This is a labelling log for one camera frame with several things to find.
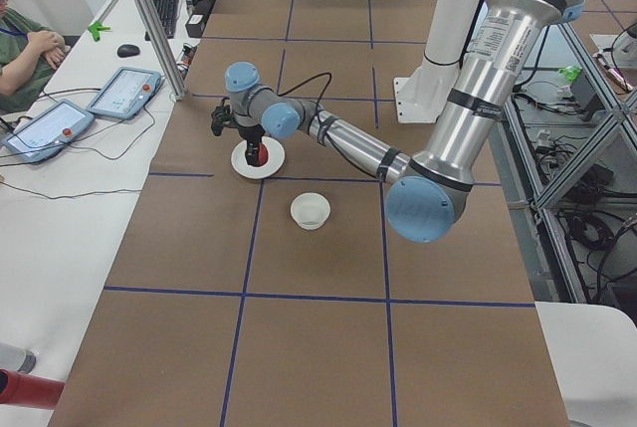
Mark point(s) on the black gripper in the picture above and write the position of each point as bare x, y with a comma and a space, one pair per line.
251, 133

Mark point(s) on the red yellow apple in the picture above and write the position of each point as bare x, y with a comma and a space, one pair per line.
263, 155

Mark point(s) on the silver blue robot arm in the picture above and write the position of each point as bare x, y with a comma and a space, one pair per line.
429, 189

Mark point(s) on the white round plate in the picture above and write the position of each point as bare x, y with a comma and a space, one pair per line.
276, 158

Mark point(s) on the white small bowl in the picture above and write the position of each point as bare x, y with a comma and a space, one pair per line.
310, 210

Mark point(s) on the black box device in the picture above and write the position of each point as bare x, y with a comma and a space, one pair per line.
195, 25

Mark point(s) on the far blue teach pendant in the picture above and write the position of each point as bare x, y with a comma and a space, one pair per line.
126, 93

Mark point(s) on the blue teach pendant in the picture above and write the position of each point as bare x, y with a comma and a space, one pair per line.
47, 134
126, 93

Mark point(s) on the black computer mouse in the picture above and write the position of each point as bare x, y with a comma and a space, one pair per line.
127, 51

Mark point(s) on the black keyboard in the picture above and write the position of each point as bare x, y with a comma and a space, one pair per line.
167, 12

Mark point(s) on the near blue teach pendant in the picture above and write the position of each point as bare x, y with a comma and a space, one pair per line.
47, 134

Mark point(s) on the seated person green shirt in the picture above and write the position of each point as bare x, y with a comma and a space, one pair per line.
30, 54

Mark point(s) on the red bottle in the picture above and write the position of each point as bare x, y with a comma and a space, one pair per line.
25, 390

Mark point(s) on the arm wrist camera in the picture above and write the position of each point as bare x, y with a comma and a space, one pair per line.
222, 118

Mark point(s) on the aluminium frame post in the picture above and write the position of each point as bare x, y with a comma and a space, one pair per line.
161, 47

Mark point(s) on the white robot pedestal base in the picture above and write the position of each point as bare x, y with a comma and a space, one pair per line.
421, 97

